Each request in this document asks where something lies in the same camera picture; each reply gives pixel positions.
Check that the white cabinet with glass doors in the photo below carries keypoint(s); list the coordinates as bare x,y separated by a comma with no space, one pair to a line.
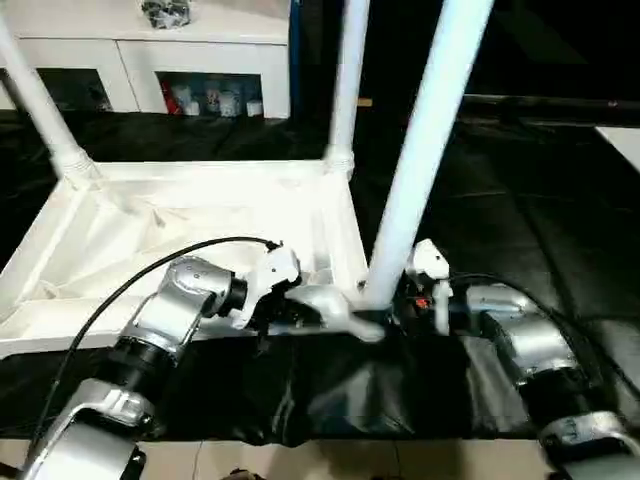
150,50

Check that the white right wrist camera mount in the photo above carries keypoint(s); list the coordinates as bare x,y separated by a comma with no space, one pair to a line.
430,260

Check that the clear bag of dark parts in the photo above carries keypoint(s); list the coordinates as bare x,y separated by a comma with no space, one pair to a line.
166,12

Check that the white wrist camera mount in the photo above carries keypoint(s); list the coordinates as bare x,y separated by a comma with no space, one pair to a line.
430,260
275,265

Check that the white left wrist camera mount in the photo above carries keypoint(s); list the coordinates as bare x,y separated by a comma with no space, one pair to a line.
275,265

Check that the small beige block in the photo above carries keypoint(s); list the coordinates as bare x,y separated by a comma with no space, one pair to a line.
365,101

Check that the white flat board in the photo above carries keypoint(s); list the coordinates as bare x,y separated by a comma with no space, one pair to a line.
620,147

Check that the black plastic mat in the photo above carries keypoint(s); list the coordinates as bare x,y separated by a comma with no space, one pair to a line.
525,200

